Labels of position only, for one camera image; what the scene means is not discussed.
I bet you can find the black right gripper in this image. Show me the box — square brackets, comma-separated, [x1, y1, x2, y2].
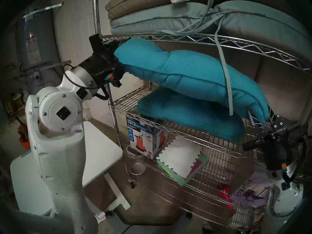
[243, 105, 293, 170]

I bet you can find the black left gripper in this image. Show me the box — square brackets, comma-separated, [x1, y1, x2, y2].
[78, 34, 125, 88]

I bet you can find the teal tufted seat cushion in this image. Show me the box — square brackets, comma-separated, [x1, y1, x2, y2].
[136, 87, 246, 144]
[113, 38, 270, 127]

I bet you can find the tan flat cushion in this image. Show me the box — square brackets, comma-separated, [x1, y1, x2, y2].
[105, 0, 215, 19]

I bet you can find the pale blue tie cushion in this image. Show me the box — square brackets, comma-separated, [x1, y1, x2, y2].
[110, 1, 312, 116]

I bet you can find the white panel door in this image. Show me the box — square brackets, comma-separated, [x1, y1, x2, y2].
[55, 0, 110, 122]

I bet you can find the white lamp product box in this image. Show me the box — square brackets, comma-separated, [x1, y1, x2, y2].
[230, 173, 274, 208]

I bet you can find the grey water heater tank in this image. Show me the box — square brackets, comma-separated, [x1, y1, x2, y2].
[16, 7, 66, 95]

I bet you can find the red plastic package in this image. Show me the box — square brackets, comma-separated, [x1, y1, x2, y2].
[218, 185, 232, 209]

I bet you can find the purple zigzag-edged paper sheet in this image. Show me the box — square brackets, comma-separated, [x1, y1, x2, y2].
[188, 158, 204, 179]

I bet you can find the white zigzag-edged paper sheet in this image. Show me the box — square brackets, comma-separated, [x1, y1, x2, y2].
[156, 136, 203, 178]

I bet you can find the utility pump cardboard box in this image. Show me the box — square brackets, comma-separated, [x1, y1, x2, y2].
[126, 116, 171, 159]

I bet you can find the white folding table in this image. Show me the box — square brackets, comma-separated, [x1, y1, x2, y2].
[10, 121, 131, 234]

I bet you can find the clear glass bowl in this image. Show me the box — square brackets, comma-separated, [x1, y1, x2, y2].
[129, 160, 146, 175]

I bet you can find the orange plastic bucket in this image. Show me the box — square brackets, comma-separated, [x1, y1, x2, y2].
[19, 132, 31, 149]

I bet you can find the metal heater strap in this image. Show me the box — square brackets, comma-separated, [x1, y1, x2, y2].
[22, 2, 64, 18]
[19, 60, 72, 78]

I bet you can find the chrome wire shelf rack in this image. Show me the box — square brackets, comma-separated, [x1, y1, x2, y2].
[92, 0, 312, 231]

